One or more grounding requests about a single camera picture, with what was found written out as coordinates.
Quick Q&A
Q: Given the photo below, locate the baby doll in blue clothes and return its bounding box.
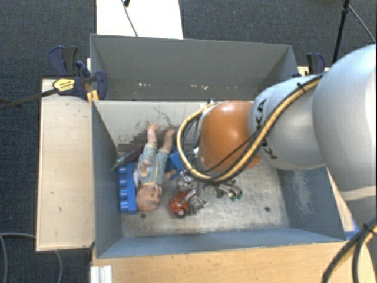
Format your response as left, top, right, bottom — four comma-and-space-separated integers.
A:
134, 124, 177, 213

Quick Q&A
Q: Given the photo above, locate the long blue studded toy brick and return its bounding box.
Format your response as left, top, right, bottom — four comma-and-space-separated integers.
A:
117, 162, 138, 215

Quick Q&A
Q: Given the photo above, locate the small blue toy brick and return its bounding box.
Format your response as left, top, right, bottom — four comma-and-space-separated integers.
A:
164, 149, 189, 180

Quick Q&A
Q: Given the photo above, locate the grey metal bin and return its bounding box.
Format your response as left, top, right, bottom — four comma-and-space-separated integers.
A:
89, 33, 348, 259

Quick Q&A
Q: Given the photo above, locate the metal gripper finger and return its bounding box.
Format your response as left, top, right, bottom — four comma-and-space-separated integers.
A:
188, 198, 211, 215
177, 170, 195, 190

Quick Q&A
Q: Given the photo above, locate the red toy vehicle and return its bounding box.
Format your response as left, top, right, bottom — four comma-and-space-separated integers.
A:
168, 189, 196, 219

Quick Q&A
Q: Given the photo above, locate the pale wood board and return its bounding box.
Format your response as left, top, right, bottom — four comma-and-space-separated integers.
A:
35, 79, 97, 252

